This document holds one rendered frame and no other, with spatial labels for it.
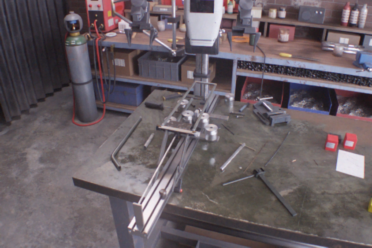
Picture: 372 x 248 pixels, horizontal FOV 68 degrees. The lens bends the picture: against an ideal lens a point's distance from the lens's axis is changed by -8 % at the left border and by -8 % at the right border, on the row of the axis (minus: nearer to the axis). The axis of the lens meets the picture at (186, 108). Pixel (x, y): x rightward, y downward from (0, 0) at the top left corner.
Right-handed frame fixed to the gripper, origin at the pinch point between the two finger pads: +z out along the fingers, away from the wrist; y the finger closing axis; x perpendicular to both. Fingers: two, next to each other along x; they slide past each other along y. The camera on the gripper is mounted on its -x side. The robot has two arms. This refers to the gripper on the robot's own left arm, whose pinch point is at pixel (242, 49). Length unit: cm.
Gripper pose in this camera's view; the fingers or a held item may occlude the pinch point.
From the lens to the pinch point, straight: 129.7
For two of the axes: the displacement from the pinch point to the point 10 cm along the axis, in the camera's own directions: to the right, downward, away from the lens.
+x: 1.3, 0.2, 9.9
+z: -0.7, 10.0, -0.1
